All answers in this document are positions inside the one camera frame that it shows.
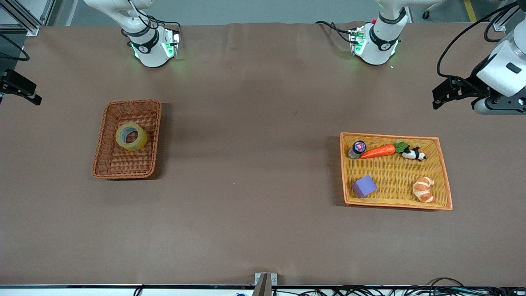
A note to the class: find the toy croissant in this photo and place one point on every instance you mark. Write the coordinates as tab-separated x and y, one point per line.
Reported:
423	190

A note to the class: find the large orange wicker basket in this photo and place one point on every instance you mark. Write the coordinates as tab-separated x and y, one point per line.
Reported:
390	174

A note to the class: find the green lit base connector box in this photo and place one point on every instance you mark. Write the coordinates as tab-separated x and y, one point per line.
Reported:
357	40
170	43

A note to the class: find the black white panda toy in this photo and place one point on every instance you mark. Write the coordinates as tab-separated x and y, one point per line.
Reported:
413	154

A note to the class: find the small bottle purple lid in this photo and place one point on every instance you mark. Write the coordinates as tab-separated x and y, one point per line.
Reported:
358	148

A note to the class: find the orange toy carrot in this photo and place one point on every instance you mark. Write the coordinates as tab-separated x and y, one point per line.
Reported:
378	151

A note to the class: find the yellow tape roll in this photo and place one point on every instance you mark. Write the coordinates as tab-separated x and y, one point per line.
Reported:
139	142

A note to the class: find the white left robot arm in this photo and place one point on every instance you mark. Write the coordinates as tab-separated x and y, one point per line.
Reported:
380	45

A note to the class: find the metal table edge bracket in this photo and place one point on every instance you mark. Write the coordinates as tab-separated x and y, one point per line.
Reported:
265	283

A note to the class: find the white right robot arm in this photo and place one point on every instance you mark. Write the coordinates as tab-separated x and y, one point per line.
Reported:
150	51

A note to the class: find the aluminium frame profile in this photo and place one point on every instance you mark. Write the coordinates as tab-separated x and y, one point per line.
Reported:
20	16

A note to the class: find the purple foam cube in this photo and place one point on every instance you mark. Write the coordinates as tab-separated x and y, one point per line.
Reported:
364	186

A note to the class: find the small brown wicker basket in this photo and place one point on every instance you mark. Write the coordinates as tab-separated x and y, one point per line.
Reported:
119	162

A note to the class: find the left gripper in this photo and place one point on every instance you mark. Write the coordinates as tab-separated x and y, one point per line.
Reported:
467	87

